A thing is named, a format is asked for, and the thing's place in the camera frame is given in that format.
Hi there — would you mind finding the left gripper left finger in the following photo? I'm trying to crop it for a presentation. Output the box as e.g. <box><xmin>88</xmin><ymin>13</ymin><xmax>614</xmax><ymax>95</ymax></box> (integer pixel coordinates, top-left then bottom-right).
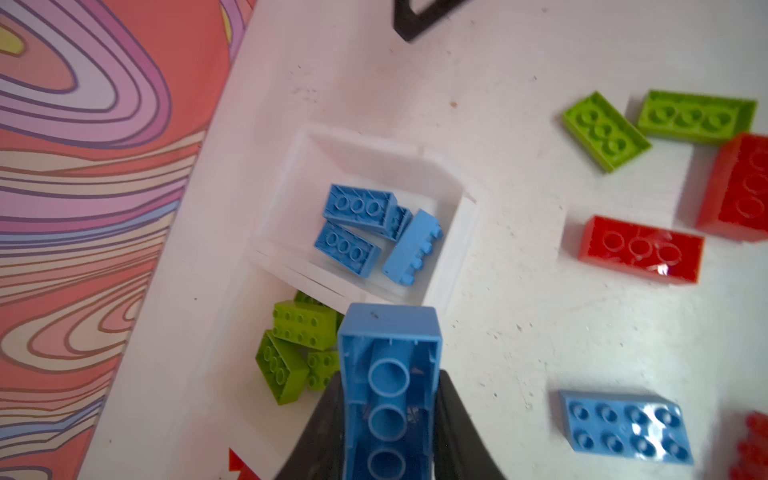
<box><xmin>275</xmin><ymin>372</ymin><xmax>345</xmax><ymax>480</ymax></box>

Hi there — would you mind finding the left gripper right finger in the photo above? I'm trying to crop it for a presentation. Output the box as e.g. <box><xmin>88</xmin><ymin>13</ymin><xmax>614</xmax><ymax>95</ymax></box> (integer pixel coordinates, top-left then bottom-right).
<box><xmin>433</xmin><ymin>370</ymin><xmax>505</xmax><ymax>480</ymax></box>

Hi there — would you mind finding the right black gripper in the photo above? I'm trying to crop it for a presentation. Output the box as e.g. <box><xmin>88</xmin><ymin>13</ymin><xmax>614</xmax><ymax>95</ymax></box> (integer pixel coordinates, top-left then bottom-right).
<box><xmin>393</xmin><ymin>0</ymin><xmax>467</xmax><ymax>43</ymax></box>

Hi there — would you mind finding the small green lego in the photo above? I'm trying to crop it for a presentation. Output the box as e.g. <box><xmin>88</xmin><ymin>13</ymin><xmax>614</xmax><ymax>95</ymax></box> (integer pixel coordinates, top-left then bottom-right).
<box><xmin>307</xmin><ymin>350</ymin><xmax>340</xmax><ymax>391</ymax></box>

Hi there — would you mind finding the blue lego pile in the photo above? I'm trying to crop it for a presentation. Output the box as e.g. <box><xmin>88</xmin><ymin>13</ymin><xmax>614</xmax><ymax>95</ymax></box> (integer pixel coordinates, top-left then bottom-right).
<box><xmin>314</xmin><ymin>221</ymin><xmax>382</xmax><ymax>278</ymax></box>
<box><xmin>382</xmin><ymin>210</ymin><xmax>443</xmax><ymax>286</ymax></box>
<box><xmin>338</xmin><ymin>303</ymin><xmax>442</xmax><ymax>480</ymax></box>

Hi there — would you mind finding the blue lego left pile bottom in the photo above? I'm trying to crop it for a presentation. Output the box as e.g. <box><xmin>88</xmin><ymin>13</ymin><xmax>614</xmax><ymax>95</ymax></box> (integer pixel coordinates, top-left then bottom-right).
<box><xmin>338</xmin><ymin>303</ymin><xmax>442</xmax><ymax>480</ymax></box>

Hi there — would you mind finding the white three-compartment tray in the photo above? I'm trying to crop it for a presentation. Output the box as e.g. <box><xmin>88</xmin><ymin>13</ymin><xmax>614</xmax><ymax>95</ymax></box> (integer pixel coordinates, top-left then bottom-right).
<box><xmin>190</xmin><ymin>124</ymin><xmax>485</xmax><ymax>479</ymax></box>

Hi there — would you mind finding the blue lego left pile top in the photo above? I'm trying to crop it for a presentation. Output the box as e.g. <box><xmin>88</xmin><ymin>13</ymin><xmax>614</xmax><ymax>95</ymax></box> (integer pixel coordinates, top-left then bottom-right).
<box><xmin>382</xmin><ymin>210</ymin><xmax>443</xmax><ymax>286</ymax></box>

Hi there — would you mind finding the green lego right pair left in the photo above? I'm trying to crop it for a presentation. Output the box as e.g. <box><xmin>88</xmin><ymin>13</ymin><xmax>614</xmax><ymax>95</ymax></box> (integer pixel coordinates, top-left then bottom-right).
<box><xmin>562</xmin><ymin>91</ymin><xmax>651</xmax><ymax>173</ymax></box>

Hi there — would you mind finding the green lego pair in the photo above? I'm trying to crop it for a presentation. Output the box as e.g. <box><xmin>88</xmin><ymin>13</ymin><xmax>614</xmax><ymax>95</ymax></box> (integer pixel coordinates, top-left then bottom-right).
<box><xmin>637</xmin><ymin>90</ymin><xmax>758</xmax><ymax>146</ymax></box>
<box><xmin>562</xmin><ymin>91</ymin><xmax>651</xmax><ymax>173</ymax></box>

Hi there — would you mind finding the red lego lower right flat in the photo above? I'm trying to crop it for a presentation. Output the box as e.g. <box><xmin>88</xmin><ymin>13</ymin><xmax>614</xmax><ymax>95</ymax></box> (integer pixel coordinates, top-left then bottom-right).
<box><xmin>578</xmin><ymin>215</ymin><xmax>705</xmax><ymax>284</ymax></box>

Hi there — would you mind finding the red lego front lone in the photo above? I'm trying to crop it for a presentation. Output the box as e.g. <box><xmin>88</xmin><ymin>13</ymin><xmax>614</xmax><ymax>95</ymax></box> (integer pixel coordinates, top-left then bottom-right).
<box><xmin>728</xmin><ymin>411</ymin><xmax>767</xmax><ymax>480</ymax></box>

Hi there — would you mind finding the red lego centre cluster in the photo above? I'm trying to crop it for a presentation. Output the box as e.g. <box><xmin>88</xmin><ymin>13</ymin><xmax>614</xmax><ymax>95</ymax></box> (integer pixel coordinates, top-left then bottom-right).
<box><xmin>696</xmin><ymin>133</ymin><xmax>767</xmax><ymax>242</ymax></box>

